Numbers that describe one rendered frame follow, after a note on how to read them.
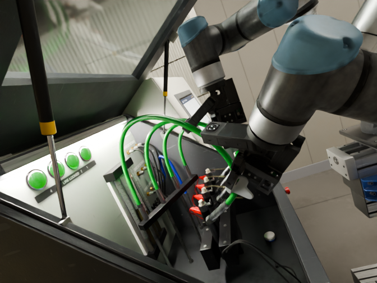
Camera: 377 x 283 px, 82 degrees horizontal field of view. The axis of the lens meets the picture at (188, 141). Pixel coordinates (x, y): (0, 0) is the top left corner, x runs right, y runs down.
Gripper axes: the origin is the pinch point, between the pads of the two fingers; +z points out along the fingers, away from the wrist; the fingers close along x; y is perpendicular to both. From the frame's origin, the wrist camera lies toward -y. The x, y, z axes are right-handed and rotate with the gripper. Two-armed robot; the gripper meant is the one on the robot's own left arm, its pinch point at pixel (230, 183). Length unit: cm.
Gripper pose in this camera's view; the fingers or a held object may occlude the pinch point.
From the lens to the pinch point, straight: 51.8
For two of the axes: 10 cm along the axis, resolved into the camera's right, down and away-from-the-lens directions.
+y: 8.2, 4.8, -3.1
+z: -0.7, 6.4, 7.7
